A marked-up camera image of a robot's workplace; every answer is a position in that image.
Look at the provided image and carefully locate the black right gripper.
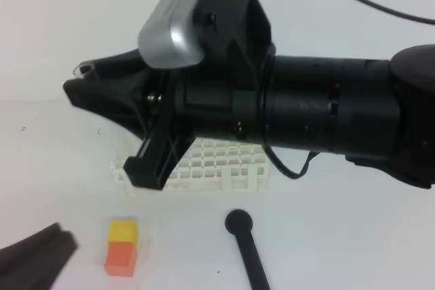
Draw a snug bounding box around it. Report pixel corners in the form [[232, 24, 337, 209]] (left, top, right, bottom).
[[124, 0, 275, 190]]

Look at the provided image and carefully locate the yellow cube block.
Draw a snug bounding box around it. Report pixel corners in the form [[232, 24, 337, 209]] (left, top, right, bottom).
[[107, 220, 139, 246]]

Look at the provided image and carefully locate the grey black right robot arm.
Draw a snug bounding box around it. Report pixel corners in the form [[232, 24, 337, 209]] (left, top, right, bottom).
[[63, 0, 434, 189]]

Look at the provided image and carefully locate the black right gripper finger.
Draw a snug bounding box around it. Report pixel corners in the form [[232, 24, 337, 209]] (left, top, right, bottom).
[[63, 50, 150, 139]]

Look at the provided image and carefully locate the clear glass test tube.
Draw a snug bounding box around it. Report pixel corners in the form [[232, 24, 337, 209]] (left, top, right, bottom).
[[73, 62, 94, 79]]

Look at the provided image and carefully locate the orange cube block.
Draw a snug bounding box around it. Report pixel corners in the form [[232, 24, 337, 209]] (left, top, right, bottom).
[[104, 242, 137, 277]]

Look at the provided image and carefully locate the black round-headed stand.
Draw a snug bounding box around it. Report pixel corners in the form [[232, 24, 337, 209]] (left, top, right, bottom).
[[225, 209, 270, 290]]

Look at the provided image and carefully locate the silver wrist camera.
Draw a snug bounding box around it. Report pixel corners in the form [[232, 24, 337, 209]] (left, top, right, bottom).
[[138, 0, 205, 69]]

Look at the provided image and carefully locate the white plastic test tube rack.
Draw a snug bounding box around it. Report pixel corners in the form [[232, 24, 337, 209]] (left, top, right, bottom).
[[108, 137, 273, 196]]

